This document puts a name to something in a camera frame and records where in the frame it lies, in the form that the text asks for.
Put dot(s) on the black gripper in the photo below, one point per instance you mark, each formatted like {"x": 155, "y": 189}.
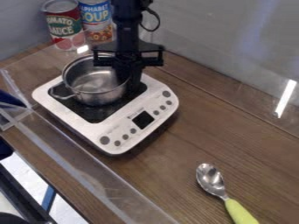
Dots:
{"x": 147, "y": 56}

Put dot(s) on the silver pot with handles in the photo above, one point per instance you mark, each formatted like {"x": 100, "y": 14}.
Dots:
{"x": 92, "y": 85}

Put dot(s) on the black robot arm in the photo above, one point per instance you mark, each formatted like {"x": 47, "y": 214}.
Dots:
{"x": 127, "y": 16}

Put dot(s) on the white and black stove top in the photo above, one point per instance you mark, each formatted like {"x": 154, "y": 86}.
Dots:
{"x": 128, "y": 126}

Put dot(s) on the alphabet soup can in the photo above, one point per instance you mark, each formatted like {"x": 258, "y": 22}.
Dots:
{"x": 96, "y": 19}

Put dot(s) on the tomato sauce can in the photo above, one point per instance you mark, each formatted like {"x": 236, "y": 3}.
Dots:
{"x": 64, "y": 24}

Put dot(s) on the clear acrylic front barrier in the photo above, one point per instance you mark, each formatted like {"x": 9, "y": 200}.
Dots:
{"x": 97, "y": 193}

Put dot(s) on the spoon with green handle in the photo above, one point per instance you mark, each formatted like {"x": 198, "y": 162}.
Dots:
{"x": 211, "y": 182}

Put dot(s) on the black metal table frame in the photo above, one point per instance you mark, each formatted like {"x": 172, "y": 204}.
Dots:
{"x": 32, "y": 213}

